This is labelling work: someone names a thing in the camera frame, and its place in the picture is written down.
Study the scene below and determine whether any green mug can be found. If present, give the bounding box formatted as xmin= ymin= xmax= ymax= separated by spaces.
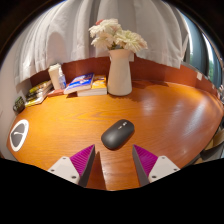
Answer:
xmin=12 ymin=96 xmax=26 ymax=114

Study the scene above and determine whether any round white grey mouse pad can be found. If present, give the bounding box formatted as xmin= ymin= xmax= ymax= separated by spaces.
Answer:
xmin=9 ymin=118 xmax=30 ymax=153

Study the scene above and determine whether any dark grey computer mouse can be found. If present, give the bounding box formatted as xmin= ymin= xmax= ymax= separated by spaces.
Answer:
xmin=100 ymin=118 xmax=136 ymax=151

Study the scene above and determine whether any yellow black cover book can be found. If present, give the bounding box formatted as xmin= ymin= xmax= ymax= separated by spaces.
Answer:
xmin=28 ymin=79 xmax=53 ymax=94

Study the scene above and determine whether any white tumbler cup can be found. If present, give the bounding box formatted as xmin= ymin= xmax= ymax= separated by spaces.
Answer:
xmin=47 ymin=63 xmax=63 ymax=91

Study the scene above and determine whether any white ceramic vase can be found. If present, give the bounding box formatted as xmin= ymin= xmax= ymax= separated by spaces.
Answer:
xmin=106 ymin=48 xmax=134 ymax=97

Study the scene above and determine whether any glass window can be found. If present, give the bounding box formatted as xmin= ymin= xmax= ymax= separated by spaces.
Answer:
xmin=184 ymin=13 xmax=223 ymax=88

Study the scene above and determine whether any white flower bouquet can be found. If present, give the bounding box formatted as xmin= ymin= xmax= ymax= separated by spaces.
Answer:
xmin=88 ymin=18 xmax=149 ymax=54

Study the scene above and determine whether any brown wooden desk backboard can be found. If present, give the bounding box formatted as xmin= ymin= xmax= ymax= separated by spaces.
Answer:
xmin=29 ymin=54 xmax=221 ymax=98

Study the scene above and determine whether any yellow orange cover book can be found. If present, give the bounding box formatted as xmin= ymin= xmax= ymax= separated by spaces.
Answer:
xmin=76 ymin=74 xmax=108 ymax=98

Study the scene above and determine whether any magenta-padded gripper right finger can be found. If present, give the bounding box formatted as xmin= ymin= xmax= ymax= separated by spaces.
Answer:
xmin=131 ymin=144 xmax=181 ymax=188

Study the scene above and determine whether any dark spine book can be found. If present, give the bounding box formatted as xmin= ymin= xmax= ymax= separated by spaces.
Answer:
xmin=25 ymin=85 xmax=54 ymax=101

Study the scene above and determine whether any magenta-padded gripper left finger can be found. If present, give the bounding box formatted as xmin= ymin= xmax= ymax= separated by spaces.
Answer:
xmin=47 ymin=144 xmax=97 ymax=188

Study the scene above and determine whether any white curtain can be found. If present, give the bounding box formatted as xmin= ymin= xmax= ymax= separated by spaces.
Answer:
xmin=13 ymin=0 xmax=191 ymax=86

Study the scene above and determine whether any thin red book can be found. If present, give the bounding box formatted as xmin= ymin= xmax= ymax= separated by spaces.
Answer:
xmin=46 ymin=88 xmax=66 ymax=98

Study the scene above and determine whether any clear hand sanitizer bottle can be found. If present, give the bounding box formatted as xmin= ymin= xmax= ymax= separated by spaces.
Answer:
xmin=58 ymin=68 xmax=67 ymax=90

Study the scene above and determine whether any white yellow book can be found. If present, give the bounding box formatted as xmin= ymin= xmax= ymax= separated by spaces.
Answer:
xmin=24 ymin=90 xmax=53 ymax=108

